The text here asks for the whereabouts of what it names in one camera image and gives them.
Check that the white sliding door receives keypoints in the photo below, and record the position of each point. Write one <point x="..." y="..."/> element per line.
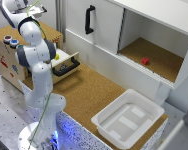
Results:
<point x="104" y="23"/>

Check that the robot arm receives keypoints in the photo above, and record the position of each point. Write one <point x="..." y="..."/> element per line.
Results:
<point x="40" y="83"/>

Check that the wooden drawer box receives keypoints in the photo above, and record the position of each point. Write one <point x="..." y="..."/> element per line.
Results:
<point x="4" y="63"/>

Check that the white plastic box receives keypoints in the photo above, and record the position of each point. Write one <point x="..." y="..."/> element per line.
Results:
<point x="127" y="120"/>

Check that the red button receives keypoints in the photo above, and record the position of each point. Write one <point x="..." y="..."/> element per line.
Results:
<point x="7" y="38"/>

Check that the blue button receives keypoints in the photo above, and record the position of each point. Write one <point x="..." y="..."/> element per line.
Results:
<point x="14" y="42"/>

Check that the white cabinet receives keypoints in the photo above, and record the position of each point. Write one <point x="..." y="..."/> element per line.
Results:
<point x="154" y="20"/>

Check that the green button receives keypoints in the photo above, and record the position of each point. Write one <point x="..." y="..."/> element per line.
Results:
<point x="19" y="46"/>

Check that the wooden drawer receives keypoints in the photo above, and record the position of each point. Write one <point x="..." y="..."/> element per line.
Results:
<point x="65" y="56"/>

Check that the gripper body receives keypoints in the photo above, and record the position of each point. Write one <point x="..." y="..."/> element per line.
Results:
<point x="36" y="12"/>

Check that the pink block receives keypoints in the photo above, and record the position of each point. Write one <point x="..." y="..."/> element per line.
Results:
<point x="145" y="61"/>

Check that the yellow block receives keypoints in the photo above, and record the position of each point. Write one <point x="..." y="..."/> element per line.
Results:
<point x="56" y="57"/>

